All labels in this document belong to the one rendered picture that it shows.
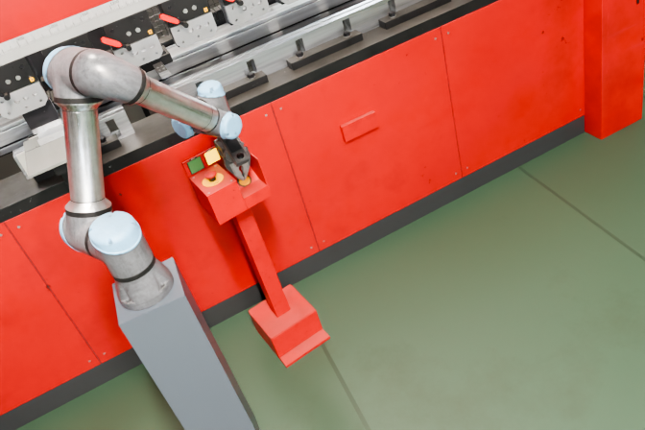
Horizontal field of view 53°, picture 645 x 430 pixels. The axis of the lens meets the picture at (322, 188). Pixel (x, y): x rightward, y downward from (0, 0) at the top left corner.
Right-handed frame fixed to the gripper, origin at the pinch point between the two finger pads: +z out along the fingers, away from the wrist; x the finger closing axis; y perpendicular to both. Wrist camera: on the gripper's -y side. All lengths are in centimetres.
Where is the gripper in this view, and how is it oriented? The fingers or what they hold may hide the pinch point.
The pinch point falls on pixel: (244, 178)
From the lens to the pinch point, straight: 214.8
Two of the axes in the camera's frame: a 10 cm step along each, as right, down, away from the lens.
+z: 2.0, 7.5, 6.3
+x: -8.2, 4.8, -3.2
